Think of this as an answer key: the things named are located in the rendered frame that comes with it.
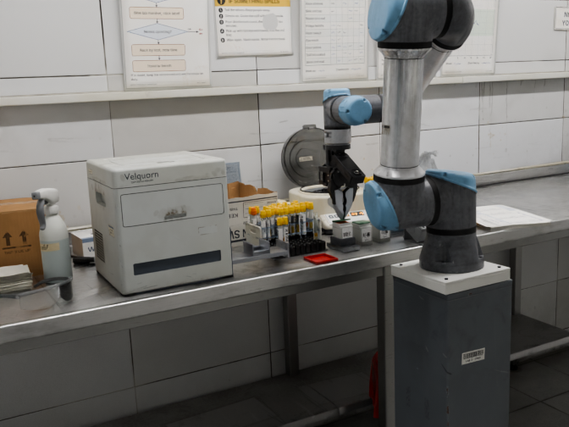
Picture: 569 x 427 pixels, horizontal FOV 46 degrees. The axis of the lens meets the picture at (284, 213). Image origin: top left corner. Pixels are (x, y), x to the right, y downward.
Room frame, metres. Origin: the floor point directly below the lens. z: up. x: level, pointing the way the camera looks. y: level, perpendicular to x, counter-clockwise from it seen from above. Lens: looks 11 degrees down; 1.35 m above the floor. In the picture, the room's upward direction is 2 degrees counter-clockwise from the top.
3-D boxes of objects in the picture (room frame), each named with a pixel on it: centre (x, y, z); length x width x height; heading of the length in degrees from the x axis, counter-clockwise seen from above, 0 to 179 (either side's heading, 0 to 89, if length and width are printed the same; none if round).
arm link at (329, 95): (1.88, -0.16, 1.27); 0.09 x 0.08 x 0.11; 17
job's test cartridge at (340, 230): (1.87, -0.16, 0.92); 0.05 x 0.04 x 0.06; 28
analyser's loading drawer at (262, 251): (1.70, 0.10, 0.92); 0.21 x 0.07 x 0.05; 118
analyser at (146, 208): (1.69, 0.31, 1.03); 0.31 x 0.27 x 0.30; 118
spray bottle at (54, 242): (1.66, 0.59, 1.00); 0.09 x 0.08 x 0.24; 28
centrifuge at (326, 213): (2.21, -0.16, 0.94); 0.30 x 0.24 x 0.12; 19
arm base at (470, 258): (1.56, -0.39, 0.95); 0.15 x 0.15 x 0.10
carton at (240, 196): (2.09, 0.19, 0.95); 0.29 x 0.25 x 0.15; 28
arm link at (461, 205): (1.56, -0.39, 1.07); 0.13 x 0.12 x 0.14; 107
